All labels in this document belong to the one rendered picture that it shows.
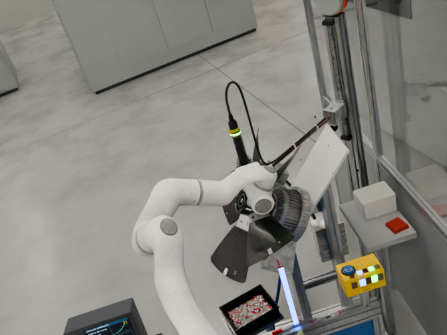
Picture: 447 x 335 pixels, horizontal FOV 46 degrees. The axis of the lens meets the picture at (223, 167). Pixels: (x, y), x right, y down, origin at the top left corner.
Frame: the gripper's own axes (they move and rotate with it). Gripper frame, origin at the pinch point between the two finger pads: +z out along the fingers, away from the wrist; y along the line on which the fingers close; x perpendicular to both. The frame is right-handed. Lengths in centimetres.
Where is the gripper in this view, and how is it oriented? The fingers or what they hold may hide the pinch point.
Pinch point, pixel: (244, 162)
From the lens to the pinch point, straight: 214.2
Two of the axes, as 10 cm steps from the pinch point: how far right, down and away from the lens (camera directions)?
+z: -1.8, -5.0, 8.5
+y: 9.5, -3.1, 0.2
